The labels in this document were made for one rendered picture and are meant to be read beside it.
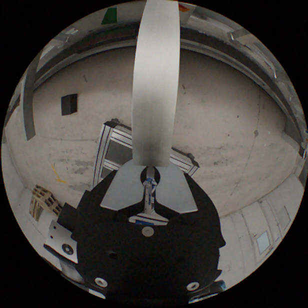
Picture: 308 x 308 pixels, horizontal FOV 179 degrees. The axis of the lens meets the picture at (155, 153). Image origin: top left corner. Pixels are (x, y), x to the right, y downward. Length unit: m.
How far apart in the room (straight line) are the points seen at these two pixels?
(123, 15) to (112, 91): 0.82
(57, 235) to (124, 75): 1.04
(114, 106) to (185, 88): 0.62
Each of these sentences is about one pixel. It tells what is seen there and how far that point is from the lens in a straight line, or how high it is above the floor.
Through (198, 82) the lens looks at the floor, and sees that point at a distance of 1.02.
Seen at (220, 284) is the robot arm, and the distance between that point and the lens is 0.64.
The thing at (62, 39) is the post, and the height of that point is 0.74.
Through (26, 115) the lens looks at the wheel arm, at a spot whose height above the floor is 0.84.
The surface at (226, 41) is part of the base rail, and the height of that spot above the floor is 0.70.
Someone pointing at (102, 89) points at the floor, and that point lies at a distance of 1.05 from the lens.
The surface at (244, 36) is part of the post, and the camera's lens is 0.35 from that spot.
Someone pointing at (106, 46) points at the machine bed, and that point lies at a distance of 0.98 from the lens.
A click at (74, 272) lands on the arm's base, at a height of 1.08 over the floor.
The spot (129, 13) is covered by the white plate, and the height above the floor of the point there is 0.75.
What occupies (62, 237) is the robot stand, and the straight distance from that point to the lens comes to 0.33.
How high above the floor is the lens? 0.94
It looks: 60 degrees down
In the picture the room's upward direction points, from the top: 180 degrees clockwise
